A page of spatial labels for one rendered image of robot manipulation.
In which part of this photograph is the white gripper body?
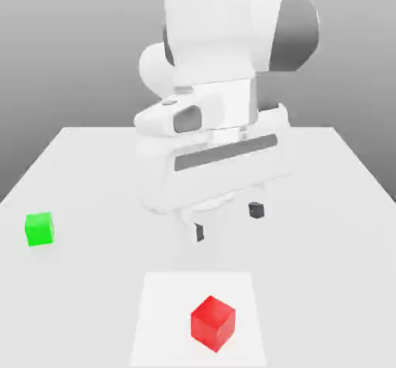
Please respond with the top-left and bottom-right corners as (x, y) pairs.
(135, 103), (292, 218)

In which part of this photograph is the small red cube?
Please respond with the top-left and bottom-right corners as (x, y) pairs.
(189, 295), (237, 354)

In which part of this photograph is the small green cube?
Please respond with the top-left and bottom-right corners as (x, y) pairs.
(24, 211), (56, 247)

